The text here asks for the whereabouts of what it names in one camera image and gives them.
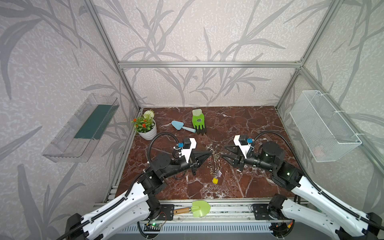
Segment round metal key organizer ring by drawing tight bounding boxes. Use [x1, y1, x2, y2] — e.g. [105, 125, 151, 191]
[206, 143, 223, 178]

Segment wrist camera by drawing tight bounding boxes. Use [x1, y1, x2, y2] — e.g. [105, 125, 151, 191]
[175, 138, 197, 163]
[234, 135, 255, 159]

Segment green work glove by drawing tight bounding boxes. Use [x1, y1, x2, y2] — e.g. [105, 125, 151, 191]
[192, 109, 207, 135]

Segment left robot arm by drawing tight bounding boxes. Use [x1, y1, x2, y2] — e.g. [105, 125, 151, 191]
[59, 132, 213, 240]

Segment light blue trowel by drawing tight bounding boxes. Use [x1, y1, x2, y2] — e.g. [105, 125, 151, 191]
[171, 121, 196, 133]

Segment right wiring bundle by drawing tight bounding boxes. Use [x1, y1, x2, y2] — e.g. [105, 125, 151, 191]
[269, 220, 296, 239]

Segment clear acrylic wall shelf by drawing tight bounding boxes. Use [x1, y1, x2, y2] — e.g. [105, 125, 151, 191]
[42, 94, 120, 163]

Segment potted flower plant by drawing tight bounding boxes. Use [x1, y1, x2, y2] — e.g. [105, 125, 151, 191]
[132, 110, 157, 141]

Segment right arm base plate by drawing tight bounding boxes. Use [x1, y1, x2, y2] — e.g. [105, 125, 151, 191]
[251, 204, 290, 221]

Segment left circuit board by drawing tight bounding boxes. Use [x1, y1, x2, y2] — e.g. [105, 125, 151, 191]
[143, 222, 166, 232]

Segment white wire basket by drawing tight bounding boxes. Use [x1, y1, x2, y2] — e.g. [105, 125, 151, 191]
[290, 90, 362, 163]

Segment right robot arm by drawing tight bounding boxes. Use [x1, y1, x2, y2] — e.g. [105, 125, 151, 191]
[221, 135, 384, 240]

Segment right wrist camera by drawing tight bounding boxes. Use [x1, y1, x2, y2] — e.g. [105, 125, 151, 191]
[234, 135, 255, 159]

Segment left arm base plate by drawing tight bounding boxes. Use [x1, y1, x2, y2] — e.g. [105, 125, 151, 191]
[150, 204, 175, 222]

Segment green shovel wooden handle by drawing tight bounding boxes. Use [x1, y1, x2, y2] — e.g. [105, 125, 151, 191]
[174, 200, 211, 218]

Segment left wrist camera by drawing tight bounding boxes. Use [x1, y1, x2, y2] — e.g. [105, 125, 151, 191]
[175, 138, 197, 163]

